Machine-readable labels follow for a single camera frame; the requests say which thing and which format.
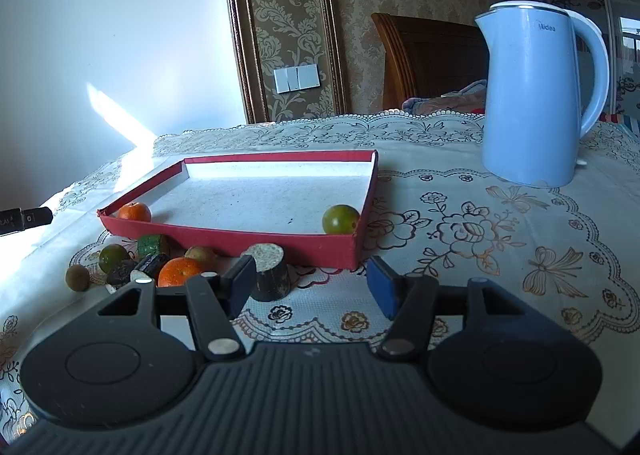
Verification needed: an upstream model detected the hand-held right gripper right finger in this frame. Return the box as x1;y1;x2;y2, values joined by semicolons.
366;255;556;359

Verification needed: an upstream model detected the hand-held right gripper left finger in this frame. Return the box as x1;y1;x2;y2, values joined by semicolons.
96;255;258;362

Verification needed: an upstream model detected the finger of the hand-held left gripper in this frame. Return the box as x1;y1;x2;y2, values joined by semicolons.
0;206;54;237

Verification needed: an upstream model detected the red shallow cardboard tray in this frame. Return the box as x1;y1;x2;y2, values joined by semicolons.
96;149;379;270

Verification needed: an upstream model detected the large orange tangerine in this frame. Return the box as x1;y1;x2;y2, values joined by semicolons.
158;257;205;287

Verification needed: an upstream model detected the brown kiwi fruit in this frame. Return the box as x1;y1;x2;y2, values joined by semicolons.
65;264;92;292

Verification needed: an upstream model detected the green citrus fruit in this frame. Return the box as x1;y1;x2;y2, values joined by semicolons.
321;204;361;236
98;243;131;274

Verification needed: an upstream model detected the small orange tangerine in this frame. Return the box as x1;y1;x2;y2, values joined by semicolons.
117;202;152;223

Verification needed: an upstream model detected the white floral lace tablecloth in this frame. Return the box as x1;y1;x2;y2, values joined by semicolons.
0;112;640;442

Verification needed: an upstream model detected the floral blanket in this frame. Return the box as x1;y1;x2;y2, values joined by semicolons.
401;79;488;115

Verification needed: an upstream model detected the brown wooden headboard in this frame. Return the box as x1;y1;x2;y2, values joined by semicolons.
371;12;489;111

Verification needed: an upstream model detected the light blue electric kettle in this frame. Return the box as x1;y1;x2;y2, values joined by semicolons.
474;0;611;187

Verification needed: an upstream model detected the framed floral wallpaper panel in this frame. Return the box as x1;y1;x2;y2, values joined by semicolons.
220;0;349;125

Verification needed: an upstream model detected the striped pillow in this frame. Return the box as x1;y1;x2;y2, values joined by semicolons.
599;111;640;130

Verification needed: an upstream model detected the white wall switch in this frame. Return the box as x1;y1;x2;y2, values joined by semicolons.
274;64;321;94

